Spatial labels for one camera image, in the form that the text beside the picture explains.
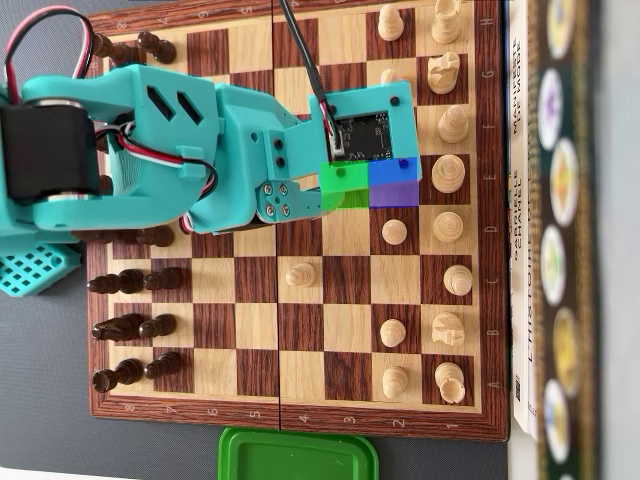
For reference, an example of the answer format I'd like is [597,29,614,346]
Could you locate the light wooden queen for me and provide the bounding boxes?
[431,211,464,244]

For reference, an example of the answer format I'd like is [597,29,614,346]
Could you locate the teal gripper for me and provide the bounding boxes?
[185,82,347,236]

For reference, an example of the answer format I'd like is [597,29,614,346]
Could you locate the dark wooden knight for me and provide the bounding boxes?
[92,312,147,344]

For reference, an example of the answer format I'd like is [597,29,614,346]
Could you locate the dark wooden pawn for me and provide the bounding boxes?
[137,225,176,249]
[144,266,184,292]
[139,313,178,340]
[137,31,178,66]
[144,350,183,380]

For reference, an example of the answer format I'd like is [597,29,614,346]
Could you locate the light wooden rook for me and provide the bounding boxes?
[430,0,462,46]
[433,360,466,405]

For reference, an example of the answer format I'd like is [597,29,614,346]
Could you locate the dark wooden bishop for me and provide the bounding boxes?
[87,268,147,296]

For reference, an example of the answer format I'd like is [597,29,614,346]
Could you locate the white histoire book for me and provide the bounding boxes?
[522,0,544,444]

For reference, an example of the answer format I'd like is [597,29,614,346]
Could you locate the dark wooden queen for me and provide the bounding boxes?
[72,228,146,246]

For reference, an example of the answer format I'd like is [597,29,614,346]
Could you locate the light wooden bishop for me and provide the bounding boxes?
[442,263,474,296]
[437,104,470,146]

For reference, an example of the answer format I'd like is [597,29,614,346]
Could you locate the white Gabrielle Chanel book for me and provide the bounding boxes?
[504,0,527,434]

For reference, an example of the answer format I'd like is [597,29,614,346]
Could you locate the black camera cable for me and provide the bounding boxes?
[277,0,346,156]

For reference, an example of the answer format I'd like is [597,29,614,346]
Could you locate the green plastic container lid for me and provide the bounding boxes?
[218,425,380,480]

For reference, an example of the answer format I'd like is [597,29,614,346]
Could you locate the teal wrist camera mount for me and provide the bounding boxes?
[262,79,424,192]

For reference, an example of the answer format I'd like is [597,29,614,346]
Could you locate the red white black servo cable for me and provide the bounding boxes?
[3,8,97,101]
[94,122,220,235]

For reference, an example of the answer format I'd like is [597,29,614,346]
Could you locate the dark book with oval pictures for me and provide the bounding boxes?
[527,0,609,480]

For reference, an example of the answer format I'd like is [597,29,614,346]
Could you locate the wooden folding chessboard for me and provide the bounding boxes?
[82,0,510,442]

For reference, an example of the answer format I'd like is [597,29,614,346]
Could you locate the dark wooden rook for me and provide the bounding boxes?
[88,32,142,69]
[91,357,145,393]

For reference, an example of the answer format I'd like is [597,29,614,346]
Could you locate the light wooden knight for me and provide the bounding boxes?
[430,311,465,346]
[426,52,460,96]

